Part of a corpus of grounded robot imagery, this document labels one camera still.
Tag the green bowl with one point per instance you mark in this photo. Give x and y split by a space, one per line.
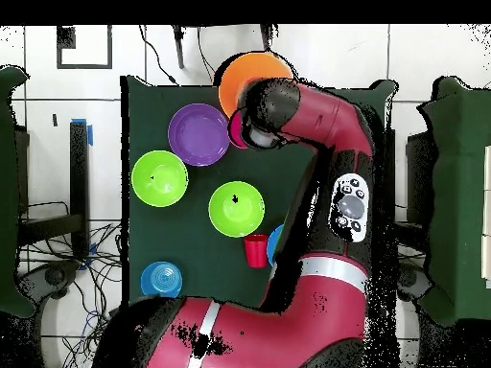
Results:
236 214
159 188

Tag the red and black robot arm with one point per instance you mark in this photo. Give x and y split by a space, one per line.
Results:
307 314

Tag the large yellow-orange bowl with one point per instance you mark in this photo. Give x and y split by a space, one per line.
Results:
238 73

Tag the purple bowl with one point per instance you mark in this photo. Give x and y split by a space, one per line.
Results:
198 134

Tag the green cloth side table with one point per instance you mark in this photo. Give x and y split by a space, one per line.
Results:
460 191
9 191

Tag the black stand leg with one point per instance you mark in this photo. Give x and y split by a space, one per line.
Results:
267 36
178 46

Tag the red cup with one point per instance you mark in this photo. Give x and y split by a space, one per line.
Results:
256 253

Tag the dark green table cloth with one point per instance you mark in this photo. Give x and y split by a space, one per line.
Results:
191 260

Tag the black square frame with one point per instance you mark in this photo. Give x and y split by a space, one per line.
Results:
109 46

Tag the black metal frame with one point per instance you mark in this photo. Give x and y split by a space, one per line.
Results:
78 172

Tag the small light blue bowl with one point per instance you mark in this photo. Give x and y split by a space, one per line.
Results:
161 280

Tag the small pink-red bowl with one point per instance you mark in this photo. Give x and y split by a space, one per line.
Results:
236 130

